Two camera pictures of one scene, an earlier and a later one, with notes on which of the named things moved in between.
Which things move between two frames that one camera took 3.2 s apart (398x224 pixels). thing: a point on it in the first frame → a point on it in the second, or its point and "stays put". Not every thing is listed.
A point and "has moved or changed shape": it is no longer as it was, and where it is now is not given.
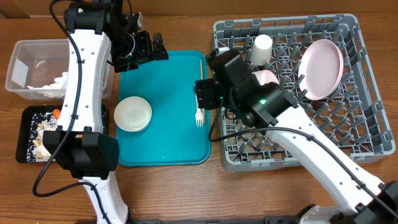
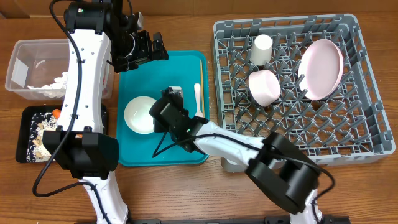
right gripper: x=203 y=88 → x=181 y=106
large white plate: x=320 y=69 stays put
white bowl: x=132 y=114 has moved or changed shape
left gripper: x=147 y=53 stays put
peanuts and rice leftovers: x=40 y=122 stays put
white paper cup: x=260 y=53 stays put
